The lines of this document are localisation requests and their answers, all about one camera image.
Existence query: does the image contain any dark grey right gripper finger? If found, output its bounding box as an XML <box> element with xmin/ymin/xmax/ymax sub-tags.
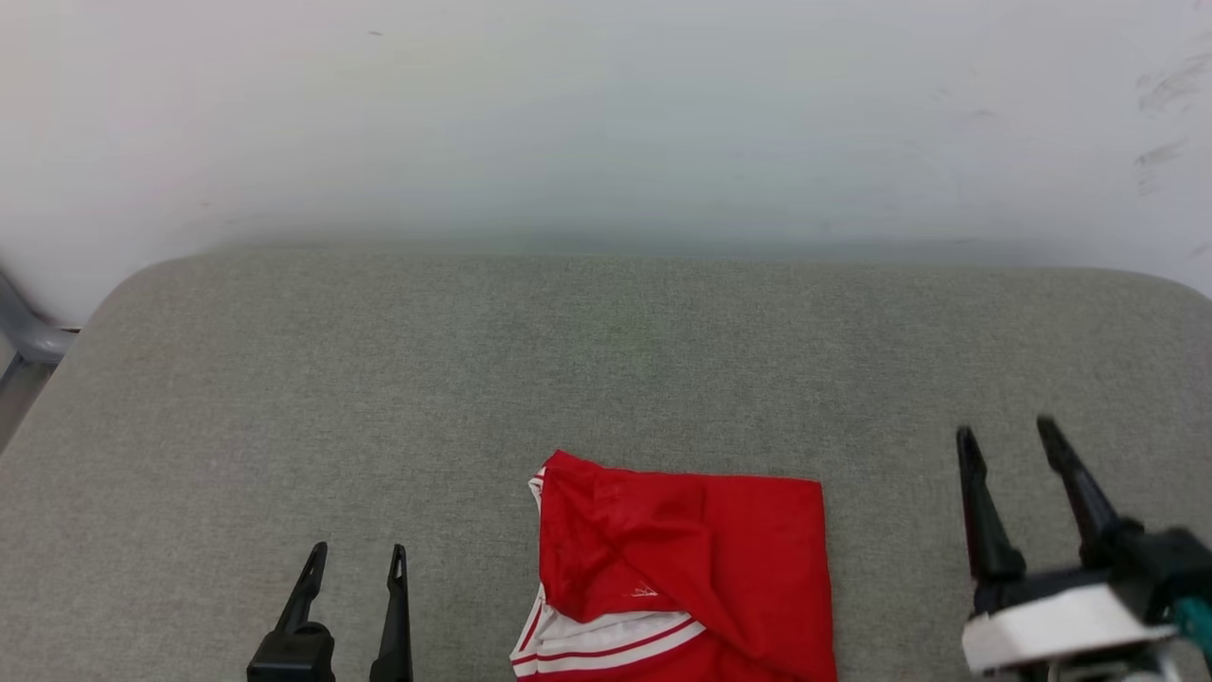
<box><xmin>955</xmin><ymin>425</ymin><xmax>1027</xmax><ymax>615</ymax></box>
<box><xmin>1035</xmin><ymin>414</ymin><xmax>1121</xmax><ymax>570</ymax></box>

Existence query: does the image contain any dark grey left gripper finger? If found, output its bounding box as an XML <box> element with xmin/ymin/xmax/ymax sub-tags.
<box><xmin>246</xmin><ymin>542</ymin><xmax>337</xmax><ymax>682</ymax></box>
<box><xmin>368</xmin><ymin>544</ymin><xmax>415</xmax><ymax>682</ymax></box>

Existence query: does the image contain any red and white garment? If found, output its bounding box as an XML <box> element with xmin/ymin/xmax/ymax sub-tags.
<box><xmin>509</xmin><ymin>450</ymin><xmax>840</xmax><ymax>682</ymax></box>

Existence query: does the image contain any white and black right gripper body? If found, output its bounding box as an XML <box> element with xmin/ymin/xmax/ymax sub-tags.
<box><xmin>961</xmin><ymin>526</ymin><xmax>1212</xmax><ymax>682</ymax></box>

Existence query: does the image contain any grey metal frame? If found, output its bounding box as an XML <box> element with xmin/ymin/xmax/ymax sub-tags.
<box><xmin>0</xmin><ymin>270</ymin><xmax>80</xmax><ymax>448</ymax></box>

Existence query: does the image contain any teal right gripper cable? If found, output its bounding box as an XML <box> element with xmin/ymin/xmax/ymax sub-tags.
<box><xmin>1172</xmin><ymin>595</ymin><xmax>1212</xmax><ymax>666</ymax></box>

